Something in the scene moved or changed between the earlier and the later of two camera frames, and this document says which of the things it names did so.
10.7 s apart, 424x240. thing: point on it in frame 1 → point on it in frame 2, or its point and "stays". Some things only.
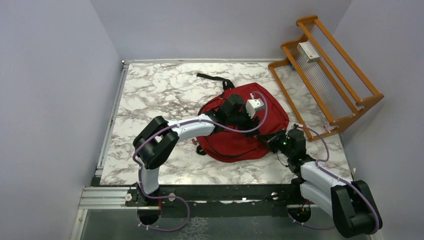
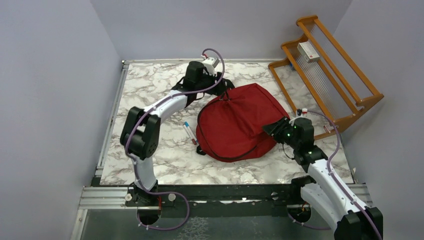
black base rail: x=215 y=197 stays
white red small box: x=308 y=51 stays
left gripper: x=251 y=123 → x=210 y=72
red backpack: x=243 y=116 stays
